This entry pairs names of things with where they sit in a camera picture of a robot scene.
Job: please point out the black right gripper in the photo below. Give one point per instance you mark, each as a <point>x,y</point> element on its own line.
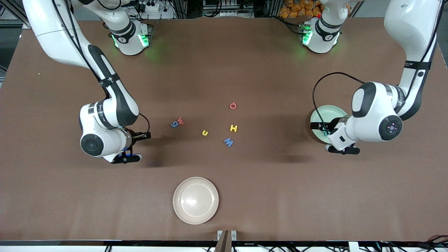
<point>137,136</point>

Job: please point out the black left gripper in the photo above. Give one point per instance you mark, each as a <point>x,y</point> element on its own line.
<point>328,125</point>

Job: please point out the yellow letter H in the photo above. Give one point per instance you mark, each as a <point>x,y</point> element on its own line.
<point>233,128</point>

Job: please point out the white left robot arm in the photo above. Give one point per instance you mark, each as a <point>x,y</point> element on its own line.
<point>371,119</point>

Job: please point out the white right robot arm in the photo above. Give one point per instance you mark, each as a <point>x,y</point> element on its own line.
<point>105,112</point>

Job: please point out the green plate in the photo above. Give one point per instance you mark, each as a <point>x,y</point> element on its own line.
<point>329,112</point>

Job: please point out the beige plate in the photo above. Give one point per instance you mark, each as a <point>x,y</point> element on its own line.
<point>195,200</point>

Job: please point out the blue capital letter W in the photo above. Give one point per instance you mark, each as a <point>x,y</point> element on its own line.
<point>229,142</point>

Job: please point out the orange packets pile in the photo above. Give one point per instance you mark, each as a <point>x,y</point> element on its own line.
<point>297,8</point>

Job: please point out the white power strip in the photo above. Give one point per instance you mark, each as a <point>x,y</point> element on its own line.
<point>154,7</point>

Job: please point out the black electronics rack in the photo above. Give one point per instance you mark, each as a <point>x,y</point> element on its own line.
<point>227,7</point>

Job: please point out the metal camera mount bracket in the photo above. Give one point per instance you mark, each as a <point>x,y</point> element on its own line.
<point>226,241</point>

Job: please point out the aluminium frame beam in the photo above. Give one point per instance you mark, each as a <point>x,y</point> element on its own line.
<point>17,12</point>

